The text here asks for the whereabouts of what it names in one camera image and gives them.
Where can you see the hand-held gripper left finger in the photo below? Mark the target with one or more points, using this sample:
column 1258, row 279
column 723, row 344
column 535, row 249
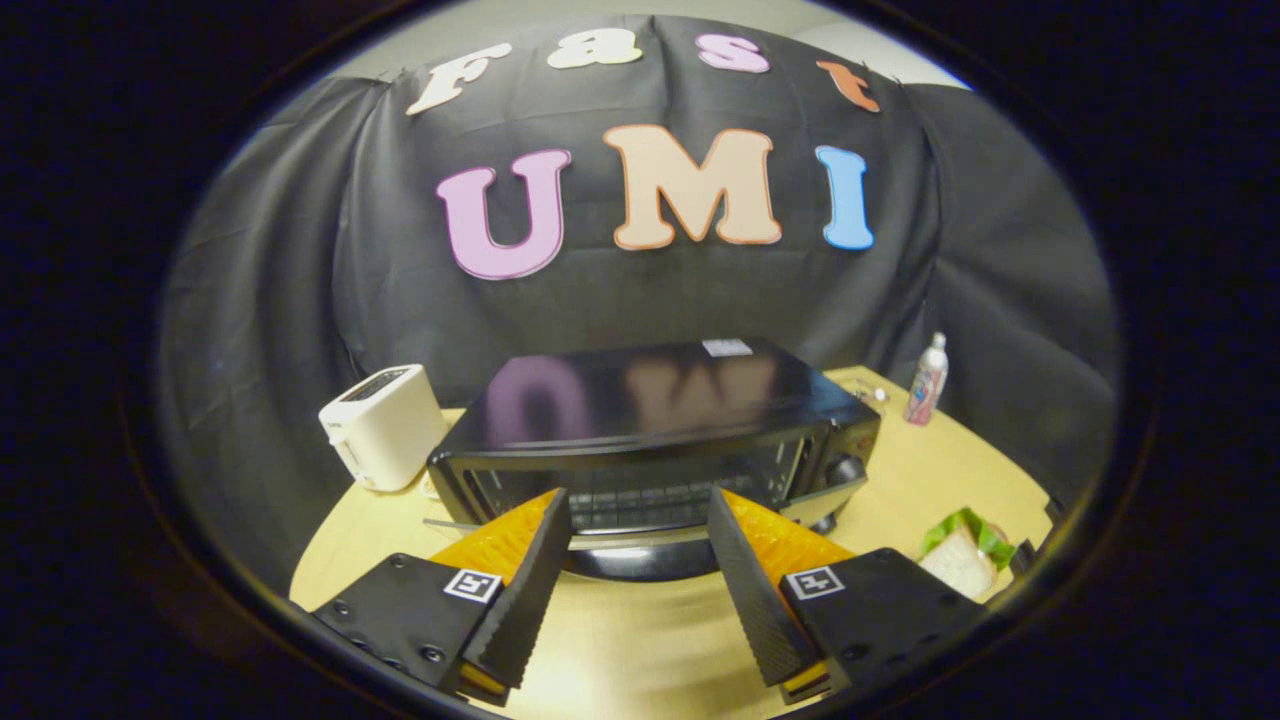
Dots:
column 530, row 590

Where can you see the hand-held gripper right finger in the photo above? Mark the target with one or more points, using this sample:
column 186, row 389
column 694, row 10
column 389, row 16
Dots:
column 755, row 600

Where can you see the lettuce sandwich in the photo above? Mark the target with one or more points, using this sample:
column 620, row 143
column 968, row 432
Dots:
column 960, row 562

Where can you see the black toaster oven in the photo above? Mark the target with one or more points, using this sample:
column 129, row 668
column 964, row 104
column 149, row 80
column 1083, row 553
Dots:
column 650, row 400

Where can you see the white toaster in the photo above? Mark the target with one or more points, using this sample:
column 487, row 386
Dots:
column 385, row 430

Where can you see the plastic bottle with pink label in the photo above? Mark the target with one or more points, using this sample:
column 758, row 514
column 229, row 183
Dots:
column 927, row 385

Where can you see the black backdrop cloth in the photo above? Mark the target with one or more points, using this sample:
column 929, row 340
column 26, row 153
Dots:
column 700, row 290

